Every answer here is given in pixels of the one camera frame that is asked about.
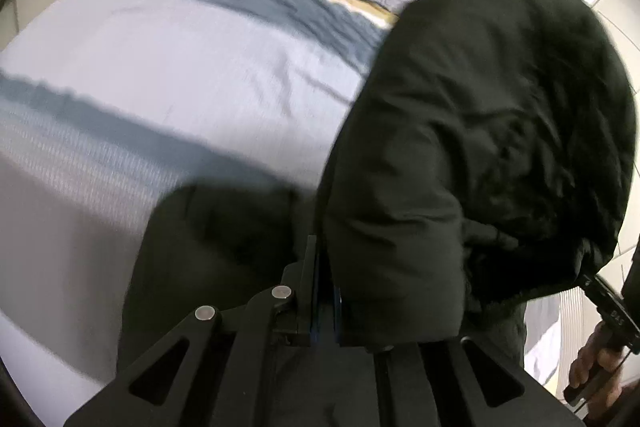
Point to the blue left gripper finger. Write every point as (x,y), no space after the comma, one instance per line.
(299,315)

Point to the black puffer jacket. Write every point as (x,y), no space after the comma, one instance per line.
(486,162)

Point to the striped duvet cover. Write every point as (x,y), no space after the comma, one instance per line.
(107,106)

